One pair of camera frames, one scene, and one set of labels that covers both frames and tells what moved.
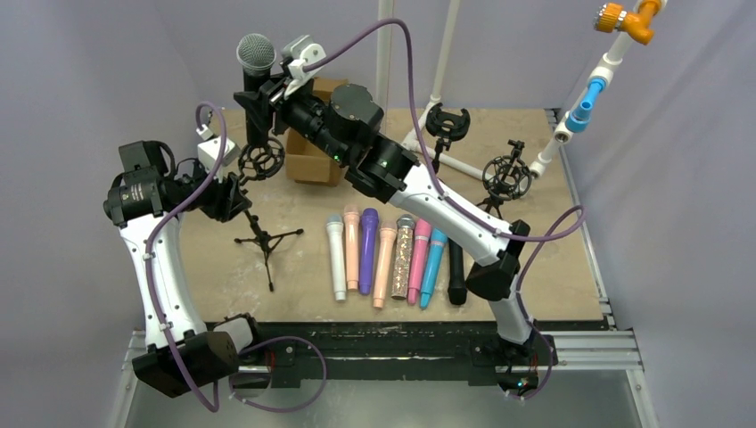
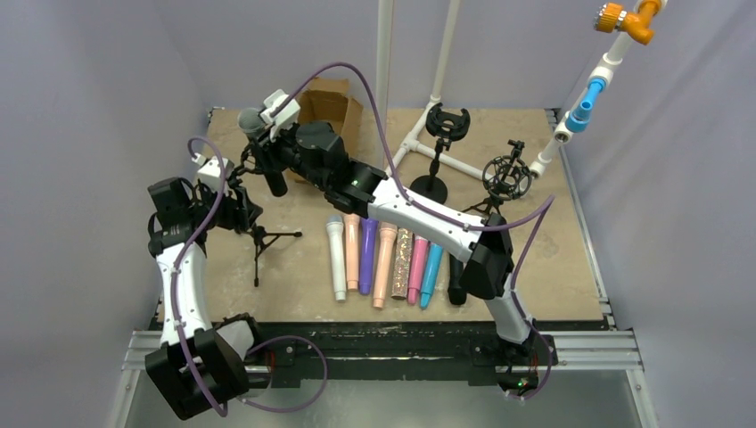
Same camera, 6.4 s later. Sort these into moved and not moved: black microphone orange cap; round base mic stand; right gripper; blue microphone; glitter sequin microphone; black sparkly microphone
Moved: right gripper; black sparkly microphone
Not moved: black microphone orange cap; round base mic stand; glitter sequin microphone; blue microphone
